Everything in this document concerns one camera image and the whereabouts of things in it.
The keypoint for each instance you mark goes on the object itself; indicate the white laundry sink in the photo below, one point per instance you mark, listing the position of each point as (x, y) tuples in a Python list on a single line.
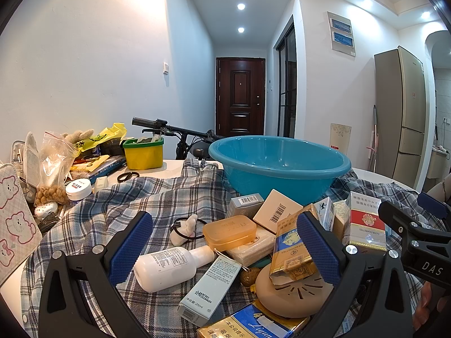
[(440, 162)]

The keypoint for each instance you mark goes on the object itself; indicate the white quilted bag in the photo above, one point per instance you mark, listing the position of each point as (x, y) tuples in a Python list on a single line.
[(28, 151)]

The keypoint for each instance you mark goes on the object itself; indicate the white tissue pack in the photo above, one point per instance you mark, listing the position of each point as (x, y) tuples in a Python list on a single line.
[(253, 250)]

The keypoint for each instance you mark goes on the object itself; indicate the grey box with barcode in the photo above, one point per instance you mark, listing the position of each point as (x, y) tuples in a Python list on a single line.
[(243, 207)]

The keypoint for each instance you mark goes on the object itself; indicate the beige box with barcode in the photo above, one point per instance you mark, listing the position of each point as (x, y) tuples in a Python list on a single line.
[(274, 207)]

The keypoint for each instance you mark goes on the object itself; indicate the yellow plastic bag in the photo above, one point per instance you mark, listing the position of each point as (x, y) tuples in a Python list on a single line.
[(109, 132)]

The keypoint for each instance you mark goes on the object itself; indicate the bear printed pouch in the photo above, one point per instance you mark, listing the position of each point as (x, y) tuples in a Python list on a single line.
[(17, 225)]

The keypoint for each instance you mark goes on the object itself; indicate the dark snack bag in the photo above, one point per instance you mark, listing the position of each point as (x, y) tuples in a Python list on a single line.
[(112, 146)]

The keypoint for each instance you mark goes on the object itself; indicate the opened gold blue cigarette pack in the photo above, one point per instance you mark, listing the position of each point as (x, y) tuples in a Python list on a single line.
[(287, 253)]

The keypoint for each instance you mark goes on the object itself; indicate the blue plastic basin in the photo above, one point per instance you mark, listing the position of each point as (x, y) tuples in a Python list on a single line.
[(282, 176)]

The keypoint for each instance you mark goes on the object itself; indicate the beige round plush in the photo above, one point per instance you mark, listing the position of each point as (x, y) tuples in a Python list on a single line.
[(292, 299)]

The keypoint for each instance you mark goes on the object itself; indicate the beige plush toy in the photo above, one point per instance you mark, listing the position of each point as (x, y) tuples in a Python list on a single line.
[(79, 135)]

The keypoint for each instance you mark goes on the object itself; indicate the marble pattern board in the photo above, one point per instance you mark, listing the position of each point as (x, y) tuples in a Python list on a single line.
[(340, 137)]

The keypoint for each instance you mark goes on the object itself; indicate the clear zip bag of nuts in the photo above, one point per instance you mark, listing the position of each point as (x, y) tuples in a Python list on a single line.
[(53, 190)]

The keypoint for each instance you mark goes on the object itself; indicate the blue plaid shirt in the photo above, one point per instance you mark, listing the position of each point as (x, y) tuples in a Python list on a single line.
[(141, 200)]

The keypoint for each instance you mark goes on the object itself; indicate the grey padded chair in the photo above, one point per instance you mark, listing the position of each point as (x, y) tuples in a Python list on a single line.
[(440, 188)]

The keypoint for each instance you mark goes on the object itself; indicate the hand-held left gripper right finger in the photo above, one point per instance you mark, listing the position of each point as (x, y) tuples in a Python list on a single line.
[(317, 250)]

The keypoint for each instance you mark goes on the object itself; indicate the blue book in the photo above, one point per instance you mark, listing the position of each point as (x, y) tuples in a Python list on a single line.
[(109, 167)]

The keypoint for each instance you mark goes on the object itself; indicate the light blue white cigarette pack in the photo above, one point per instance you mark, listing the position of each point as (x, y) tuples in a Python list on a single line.
[(326, 214)]

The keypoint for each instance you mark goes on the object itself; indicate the red white cigarette pack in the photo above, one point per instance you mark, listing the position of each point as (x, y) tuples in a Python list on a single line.
[(364, 225)]

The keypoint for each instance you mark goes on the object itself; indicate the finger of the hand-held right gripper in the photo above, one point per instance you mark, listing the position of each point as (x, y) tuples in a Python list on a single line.
[(433, 205), (405, 223)]

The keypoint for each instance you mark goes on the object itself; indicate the dark metal clip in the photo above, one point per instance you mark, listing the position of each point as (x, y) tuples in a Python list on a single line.
[(49, 223)]

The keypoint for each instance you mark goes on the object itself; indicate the brown entrance door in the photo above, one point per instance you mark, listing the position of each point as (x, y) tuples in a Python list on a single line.
[(239, 95)]

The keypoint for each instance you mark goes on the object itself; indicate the white light switch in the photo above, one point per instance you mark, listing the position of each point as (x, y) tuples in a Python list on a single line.
[(166, 68)]

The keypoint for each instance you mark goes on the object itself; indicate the white labelled jar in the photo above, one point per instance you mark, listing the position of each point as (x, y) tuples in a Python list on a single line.
[(79, 190)]

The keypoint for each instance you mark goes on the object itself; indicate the person's right hand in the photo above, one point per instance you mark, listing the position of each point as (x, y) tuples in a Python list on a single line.
[(428, 304)]

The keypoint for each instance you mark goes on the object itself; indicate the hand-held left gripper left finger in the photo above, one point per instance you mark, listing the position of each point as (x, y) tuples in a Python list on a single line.
[(132, 250)]

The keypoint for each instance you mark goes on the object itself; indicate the black framed glass sliding door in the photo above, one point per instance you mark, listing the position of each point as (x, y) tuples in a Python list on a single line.
[(289, 77)]

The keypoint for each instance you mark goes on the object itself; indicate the yellow container with green rim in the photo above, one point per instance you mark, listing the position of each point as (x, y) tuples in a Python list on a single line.
[(144, 158)]

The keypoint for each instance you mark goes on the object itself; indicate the walnut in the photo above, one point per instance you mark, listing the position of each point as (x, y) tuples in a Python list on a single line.
[(250, 277)]

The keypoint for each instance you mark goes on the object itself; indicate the orange translucent soap box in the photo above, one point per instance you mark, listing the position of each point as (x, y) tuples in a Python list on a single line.
[(229, 232)]

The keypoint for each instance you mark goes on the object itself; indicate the white perforated case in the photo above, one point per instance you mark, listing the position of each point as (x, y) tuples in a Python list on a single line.
[(45, 209)]

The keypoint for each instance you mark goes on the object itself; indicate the teal white slim box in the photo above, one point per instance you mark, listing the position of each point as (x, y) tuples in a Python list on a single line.
[(208, 288)]

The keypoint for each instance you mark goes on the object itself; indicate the white lotion bottle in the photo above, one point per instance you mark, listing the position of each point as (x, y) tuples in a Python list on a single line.
[(165, 267)]

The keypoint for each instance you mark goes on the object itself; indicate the gold blue cigarette pack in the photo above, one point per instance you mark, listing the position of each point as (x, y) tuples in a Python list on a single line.
[(246, 324), (287, 253)]

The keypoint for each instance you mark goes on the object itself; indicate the grey wall distribution panel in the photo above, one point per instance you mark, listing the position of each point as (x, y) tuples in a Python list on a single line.
[(340, 45)]

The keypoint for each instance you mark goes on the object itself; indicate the yellow card packet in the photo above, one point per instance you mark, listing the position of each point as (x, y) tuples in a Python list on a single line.
[(86, 162)]

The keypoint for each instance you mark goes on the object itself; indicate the beige refrigerator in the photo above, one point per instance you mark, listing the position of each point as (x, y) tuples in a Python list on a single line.
[(405, 105)]

